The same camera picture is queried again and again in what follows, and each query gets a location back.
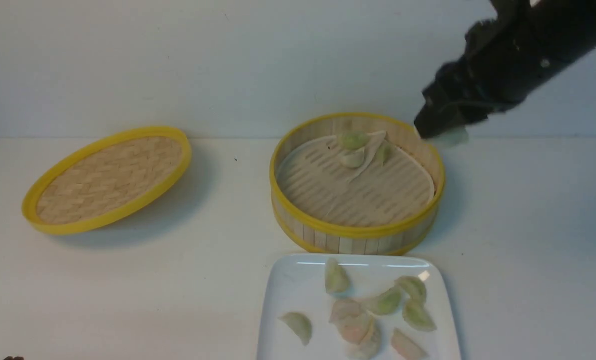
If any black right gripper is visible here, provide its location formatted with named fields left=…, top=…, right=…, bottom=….
left=413, top=0, right=596, bottom=140

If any green dumpling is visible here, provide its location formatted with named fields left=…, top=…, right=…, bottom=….
left=336, top=131, right=370, bottom=151

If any pale dumpling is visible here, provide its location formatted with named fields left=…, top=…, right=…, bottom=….
left=375, top=140, right=392, bottom=166

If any green dumpling plate right top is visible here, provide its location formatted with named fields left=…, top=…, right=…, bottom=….
left=394, top=276, right=427, bottom=304

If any white square plate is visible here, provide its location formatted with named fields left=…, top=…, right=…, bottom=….
left=256, top=253, right=462, bottom=360

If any green dumpling plate centre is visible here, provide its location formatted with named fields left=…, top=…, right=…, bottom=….
left=360, top=285, right=402, bottom=316

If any pink dumpling plate centre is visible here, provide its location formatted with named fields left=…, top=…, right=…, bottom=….
left=328, top=298, right=374, bottom=345

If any pink dumpling plate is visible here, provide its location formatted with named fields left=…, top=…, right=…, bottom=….
left=328, top=298, right=374, bottom=345
left=391, top=328, right=428, bottom=360

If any pink dumpling plate bottom right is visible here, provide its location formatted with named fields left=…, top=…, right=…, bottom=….
left=391, top=328, right=428, bottom=360

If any pale dumpling plate bottom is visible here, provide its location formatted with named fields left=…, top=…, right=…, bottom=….
left=347, top=320, right=382, bottom=360

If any pale green dumpling plate left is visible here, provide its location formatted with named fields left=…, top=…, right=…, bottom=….
left=278, top=312, right=312, bottom=347

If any white dumpling in steamer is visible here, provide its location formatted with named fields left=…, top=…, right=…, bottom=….
left=337, top=146, right=365, bottom=169

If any yellow bamboo steamer basket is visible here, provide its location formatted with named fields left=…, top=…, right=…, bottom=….
left=269, top=112, right=446, bottom=255

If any white steamer liner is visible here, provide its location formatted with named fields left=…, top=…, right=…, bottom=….
left=275, top=130, right=435, bottom=227

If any yellow bamboo steamer lid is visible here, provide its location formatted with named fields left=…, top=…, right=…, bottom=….
left=21, top=126, right=192, bottom=236

